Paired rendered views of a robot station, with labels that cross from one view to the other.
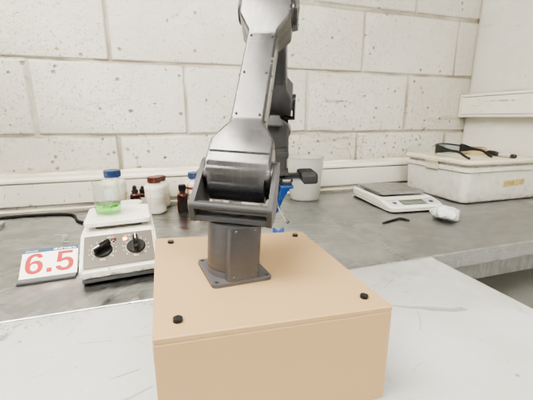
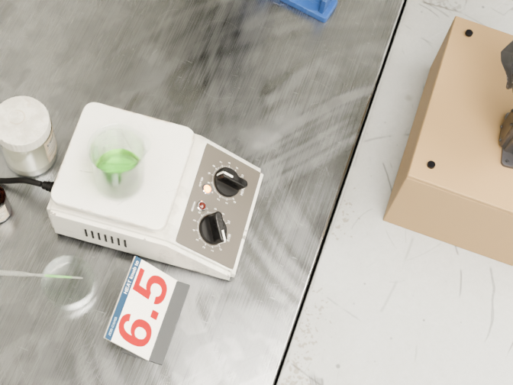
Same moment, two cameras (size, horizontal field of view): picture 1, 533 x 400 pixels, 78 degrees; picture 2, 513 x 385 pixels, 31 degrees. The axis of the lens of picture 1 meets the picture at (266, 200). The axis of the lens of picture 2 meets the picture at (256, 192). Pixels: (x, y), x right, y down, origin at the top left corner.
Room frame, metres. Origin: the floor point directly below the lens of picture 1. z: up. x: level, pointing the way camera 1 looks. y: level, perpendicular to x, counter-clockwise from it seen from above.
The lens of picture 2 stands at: (0.36, 0.59, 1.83)
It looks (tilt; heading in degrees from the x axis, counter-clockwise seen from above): 66 degrees down; 296
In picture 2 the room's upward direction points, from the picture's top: 12 degrees clockwise
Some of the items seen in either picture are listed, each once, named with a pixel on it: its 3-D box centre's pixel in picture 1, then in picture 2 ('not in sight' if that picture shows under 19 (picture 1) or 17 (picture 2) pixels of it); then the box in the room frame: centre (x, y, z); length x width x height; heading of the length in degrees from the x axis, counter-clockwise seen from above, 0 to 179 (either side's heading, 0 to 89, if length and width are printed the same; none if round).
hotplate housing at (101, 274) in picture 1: (120, 238); (150, 189); (0.63, 0.30, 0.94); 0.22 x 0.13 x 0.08; 22
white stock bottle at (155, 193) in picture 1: (155, 194); not in sight; (0.96, 0.34, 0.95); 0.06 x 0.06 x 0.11
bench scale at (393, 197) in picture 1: (393, 195); not in sight; (1.08, -0.43, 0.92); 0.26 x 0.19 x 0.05; 12
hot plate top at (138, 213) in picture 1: (119, 214); (124, 165); (0.65, 0.31, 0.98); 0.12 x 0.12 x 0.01; 22
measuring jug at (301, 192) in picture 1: (303, 176); not in sight; (1.15, -0.13, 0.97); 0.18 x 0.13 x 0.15; 19
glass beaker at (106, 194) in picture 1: (107, 196); (120, 163); (0.64, 0.32, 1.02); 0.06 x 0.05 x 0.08; 49
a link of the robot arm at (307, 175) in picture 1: (275, 164); not in sight; (0.74, -0.02, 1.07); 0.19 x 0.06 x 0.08; 97
